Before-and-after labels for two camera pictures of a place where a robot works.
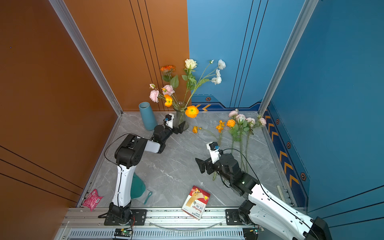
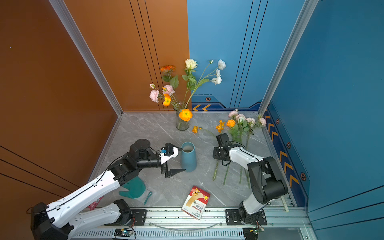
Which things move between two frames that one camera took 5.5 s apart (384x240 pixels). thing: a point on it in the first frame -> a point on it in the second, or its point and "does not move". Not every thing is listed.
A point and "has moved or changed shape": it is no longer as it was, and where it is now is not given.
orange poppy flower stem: x=191 y=111 has moved or changed shape
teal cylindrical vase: x=149 y=119 -> x=188 y=161
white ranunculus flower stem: x=213 y=76 does not move
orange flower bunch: x=219 y=128 does not move
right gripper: x=202 y=166 -> x=215 y=153
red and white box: x=196 y=202 does not move
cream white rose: x=191 y=82 does not move
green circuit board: x=122 y=232 does not move
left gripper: x=179 y=129 -> x=171 y=172
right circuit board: x=252 y=233 does not move
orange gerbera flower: x=174 y=82 does not move
